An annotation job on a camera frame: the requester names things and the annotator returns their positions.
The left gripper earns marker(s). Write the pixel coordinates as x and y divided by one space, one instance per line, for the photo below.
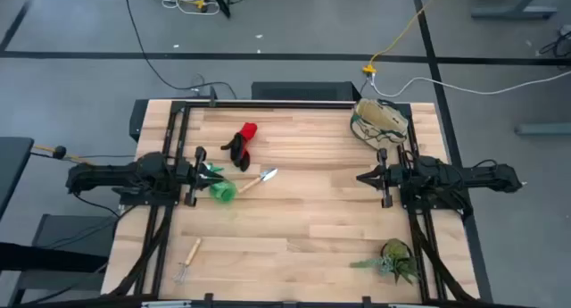
192 176

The artificial potted succulent plant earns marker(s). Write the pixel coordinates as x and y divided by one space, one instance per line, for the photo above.
394 254

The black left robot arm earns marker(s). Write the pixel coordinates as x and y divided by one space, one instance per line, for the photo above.
111 176

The black ventilated case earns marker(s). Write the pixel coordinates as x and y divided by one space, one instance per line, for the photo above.
303 91

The grey desk foot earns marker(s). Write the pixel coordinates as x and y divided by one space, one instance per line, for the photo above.
544 129

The green plastic spray bottle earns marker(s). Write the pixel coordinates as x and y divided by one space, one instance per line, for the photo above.
223 192

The red and black gardening glove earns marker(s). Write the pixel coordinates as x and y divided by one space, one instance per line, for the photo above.
241 147

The black desk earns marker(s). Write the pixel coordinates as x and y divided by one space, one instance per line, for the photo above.
13 174

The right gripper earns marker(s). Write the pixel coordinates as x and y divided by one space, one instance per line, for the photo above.
390 178

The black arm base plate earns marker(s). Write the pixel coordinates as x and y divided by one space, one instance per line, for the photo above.
134 202
410 204

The black beam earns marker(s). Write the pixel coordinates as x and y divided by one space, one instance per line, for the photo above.
44 256

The silver aluminium extrusion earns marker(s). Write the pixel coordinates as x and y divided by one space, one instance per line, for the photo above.
412 305
165 304

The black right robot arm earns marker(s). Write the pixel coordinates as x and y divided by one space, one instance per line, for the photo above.
473 176

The beige gardening bag green trim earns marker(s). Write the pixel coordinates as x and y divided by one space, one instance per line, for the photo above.
379 116

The grey desk leg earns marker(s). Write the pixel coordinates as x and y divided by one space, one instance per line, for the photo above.
513 12

